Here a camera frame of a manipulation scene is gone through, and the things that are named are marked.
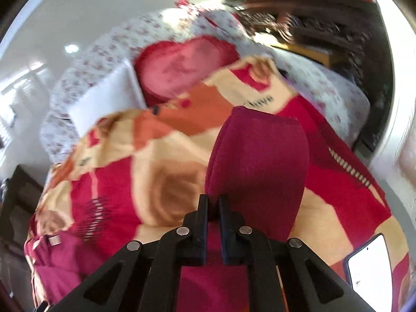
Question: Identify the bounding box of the floral cushion with red trim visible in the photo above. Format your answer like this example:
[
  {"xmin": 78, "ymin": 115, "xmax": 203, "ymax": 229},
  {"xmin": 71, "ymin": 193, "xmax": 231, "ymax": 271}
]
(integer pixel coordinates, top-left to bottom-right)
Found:
[{"xmin": 175, "ymin": 0, "xmax": 257, "ymax": 51}]

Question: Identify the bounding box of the red heart-shaped pillow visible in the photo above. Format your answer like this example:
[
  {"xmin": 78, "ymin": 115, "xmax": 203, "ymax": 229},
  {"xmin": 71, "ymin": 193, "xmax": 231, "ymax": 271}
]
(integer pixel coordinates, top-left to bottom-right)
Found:
[{"xmin": 134, "ymin": 36, "xmax": 242, "ymax": 106}]

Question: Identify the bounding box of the white pillow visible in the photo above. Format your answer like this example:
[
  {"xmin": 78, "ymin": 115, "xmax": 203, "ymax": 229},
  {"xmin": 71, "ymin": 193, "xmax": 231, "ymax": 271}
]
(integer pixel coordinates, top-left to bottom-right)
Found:
[{"xmin": 69, "ymin": 61, "xmax": 147, "ymax": 134}]

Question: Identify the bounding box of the carved dark wooden nightstand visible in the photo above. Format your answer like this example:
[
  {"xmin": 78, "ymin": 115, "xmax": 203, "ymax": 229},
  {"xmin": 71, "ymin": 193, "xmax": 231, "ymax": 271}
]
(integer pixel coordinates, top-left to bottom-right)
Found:
[{"xmin": 224, "ymin": 0, "xmax": 394, "ymax": 152}]

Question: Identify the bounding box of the smartphone in dark case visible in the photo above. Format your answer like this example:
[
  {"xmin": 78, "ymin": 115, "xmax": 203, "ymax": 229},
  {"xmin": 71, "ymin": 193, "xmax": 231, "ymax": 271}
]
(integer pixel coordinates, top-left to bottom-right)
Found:
[{"xmin": 344, "ymin": 233, "xmax": 394, "ymax": 296}]

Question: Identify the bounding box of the printed red orange blanket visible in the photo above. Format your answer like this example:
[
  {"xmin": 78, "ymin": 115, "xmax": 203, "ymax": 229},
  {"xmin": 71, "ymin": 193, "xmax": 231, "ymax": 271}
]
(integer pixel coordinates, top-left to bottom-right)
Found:
[{"xmin": 24, "ymin": 55, "xmax": 411, "ymax": 312}]

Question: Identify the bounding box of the maroon knit garment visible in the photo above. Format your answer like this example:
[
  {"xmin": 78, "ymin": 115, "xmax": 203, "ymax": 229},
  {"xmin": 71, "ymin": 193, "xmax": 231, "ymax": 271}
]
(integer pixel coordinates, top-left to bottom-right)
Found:
[{"xmin": 177, "ymin": 107, "xmax": 310, "ymax": 312}]

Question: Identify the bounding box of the large floral pillow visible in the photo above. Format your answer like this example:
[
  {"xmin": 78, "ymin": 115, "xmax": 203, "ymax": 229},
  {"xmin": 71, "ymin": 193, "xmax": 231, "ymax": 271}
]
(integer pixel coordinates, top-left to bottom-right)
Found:
[{"xmin": 91, "ymin": 9, "xmax": 196, "ymax": 69}]

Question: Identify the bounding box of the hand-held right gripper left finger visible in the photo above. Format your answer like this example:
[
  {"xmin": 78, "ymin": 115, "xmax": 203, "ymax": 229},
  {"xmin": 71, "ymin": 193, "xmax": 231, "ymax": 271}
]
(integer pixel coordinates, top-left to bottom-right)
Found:
[{"xmin": 49, "ymin": 194, "xmax": 209, "ymax": 312}]

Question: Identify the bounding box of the magenta cloth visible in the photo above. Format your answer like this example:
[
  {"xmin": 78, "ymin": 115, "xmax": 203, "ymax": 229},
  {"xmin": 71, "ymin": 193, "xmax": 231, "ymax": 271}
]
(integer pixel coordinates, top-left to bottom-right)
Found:
[{"xmin": 24, "ymin": 231, "xmax": 108, "ymax": 303}]

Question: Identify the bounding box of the floral bed sheet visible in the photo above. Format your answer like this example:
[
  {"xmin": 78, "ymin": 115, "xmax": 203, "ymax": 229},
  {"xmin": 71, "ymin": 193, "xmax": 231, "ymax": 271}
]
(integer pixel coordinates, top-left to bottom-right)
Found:
[{"xmin": 276, "ymin": 60, "xmax": 372, "ymax": 148}]

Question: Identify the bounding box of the small floral pillow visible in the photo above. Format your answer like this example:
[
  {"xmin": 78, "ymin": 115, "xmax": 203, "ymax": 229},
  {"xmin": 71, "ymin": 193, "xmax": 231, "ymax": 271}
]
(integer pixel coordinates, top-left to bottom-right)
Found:
[{"xmin": 41, "ymin": 65, "xmax": 131, "ymax": 164}]

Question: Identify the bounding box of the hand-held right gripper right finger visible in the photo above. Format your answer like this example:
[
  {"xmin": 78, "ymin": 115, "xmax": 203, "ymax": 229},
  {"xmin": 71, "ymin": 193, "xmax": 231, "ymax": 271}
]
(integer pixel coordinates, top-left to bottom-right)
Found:
[{"xmin": 218, "ymin": 195, "xmax": 368, "ymax": 312}]

